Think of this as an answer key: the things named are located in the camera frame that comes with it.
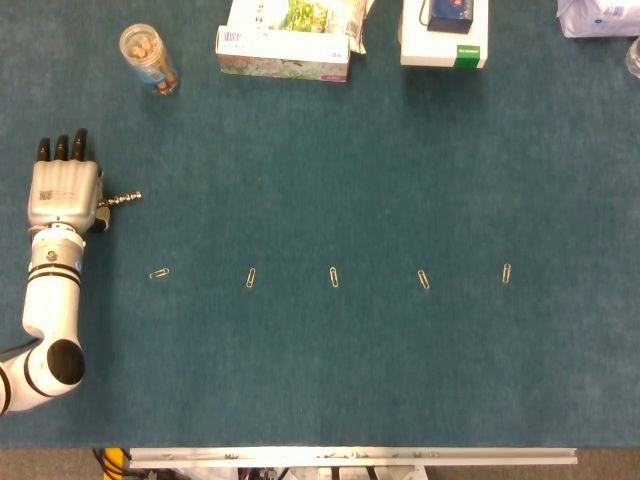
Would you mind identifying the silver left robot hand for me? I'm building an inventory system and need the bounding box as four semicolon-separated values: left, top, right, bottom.
27;128;112;235

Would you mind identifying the silver magnetic bead rod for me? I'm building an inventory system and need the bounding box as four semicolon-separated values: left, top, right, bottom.
98;190;143;209

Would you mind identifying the clear plastic jar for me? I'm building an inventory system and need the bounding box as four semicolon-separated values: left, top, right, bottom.
118;23;180;96

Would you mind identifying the floral tissue box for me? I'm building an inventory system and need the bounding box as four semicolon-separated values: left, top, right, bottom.
215;25;352;84

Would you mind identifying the teal felt table mat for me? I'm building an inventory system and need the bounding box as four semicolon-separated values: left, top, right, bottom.
0;0;640;450

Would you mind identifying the white wet wipes pack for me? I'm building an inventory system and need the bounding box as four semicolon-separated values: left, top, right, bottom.
226;0;375;55

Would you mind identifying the white box green label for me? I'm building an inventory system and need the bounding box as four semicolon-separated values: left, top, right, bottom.
399;0;489;70

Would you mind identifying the dark blue small box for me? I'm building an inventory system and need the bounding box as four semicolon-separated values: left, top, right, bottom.
426;0;475;35

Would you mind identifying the white bag blue print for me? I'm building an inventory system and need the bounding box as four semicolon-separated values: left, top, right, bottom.
556;0;640;40

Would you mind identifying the clear water bottle green label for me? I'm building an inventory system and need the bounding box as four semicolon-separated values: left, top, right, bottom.
624;35;640;79

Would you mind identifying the yellow and black cable bundle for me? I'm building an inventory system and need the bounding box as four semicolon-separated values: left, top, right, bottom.
92;447;132;480

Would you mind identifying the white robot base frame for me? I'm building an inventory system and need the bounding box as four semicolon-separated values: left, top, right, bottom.
189;464;429;480

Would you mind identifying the aluminium rail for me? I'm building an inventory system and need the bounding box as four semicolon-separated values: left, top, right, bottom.
128;446;579;470

